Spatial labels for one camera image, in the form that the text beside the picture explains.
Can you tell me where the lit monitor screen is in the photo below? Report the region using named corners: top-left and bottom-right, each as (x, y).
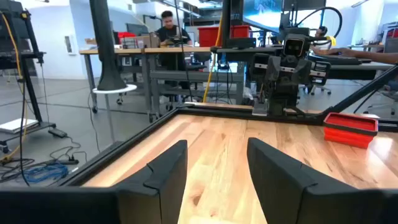
top-left (242, 0), bottom-right (284, 34)

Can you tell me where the cardboard box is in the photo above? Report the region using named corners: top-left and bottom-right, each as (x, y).
top-left (136, 32), bottom-right (161, 49)

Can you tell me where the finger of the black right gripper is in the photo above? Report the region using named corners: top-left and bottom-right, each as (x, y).
top-left (266, 55), bottom-right (282, 82)
top-left (292, 58), bottom-right (313, 85)

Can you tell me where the blue coiled cable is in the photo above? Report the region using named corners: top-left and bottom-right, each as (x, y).
top-left (23, 162), bottom-right (70, 185)

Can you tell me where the black power strip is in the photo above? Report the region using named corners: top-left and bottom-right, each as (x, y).
top-left (46, 157), bottom-right (80, 166)

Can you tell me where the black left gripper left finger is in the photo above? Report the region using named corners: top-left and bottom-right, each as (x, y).
top-left (0, 139), bottom-right (188, 224)

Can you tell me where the black keyboard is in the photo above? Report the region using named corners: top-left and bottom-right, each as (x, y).
top-left (307, 54), bottom-right (373, 66)

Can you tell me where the white lamp base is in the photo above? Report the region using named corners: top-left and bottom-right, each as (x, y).
top-left (91, 83), bottom-right (138, 144)

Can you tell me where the yellow floor cable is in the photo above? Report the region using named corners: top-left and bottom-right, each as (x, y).
top-left (201, 15), bottom-right (223, 103)

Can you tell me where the red plastic storage tote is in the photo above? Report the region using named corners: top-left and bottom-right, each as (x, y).
top-left (198, 24), bottom-right (251, 48)

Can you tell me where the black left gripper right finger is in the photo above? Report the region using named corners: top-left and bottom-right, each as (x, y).
top-left (247, 138), bottom-right (398, 224)

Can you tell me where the red tray with grey inside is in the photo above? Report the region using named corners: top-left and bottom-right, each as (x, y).
top-left (322, 112), bottom-right (379, 149)

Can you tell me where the person seated at desk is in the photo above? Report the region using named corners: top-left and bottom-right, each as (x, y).
top-left (154, 11), bottom-right (193, 91)

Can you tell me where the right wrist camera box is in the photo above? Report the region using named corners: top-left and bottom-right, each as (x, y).
top-left (282, 33), bottom-right (310, 59)

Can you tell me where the black right arm cable loop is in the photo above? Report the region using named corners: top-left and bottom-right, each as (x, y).
top-left (295, 6), bottom-right (343, 44)

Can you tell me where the grey work desk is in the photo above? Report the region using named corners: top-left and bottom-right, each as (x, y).
top-left (326, 61), bottom-right (398, 81)

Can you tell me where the white flat panel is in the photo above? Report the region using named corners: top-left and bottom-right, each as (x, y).
top-left (0, 118), bottom-right (40, 134)

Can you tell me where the black equipment stand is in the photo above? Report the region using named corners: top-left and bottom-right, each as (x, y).
top-left (0, 0), bottom-right (68, 156)

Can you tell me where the person with headphones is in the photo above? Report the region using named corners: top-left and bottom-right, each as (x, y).
top-left (313, 25), bottom-right (336, 47)

